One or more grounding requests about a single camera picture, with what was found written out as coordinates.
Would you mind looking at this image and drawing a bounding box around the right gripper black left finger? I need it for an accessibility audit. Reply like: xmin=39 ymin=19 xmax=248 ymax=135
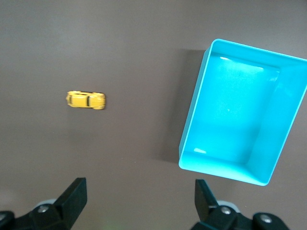
xmin=0 ymin=177 xmax=87 ymax=230

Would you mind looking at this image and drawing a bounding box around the brown table cloth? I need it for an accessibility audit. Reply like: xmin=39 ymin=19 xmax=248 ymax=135
xmin=0 ymin=0 xmax=307 ymax=230

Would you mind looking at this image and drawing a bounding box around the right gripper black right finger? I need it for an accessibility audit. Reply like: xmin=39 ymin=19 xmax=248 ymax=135
xmin=191 ymin=179 xmax=290 ymax=230

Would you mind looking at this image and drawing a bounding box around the teal plastic bin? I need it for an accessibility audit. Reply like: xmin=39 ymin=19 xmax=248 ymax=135
xmin=178 ymin=38 xmax=307 ymax=187

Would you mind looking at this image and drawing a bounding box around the yellow toy beetle car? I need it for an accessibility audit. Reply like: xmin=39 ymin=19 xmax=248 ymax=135
xmin=65 ymin=90 xmax=106 ymax=111

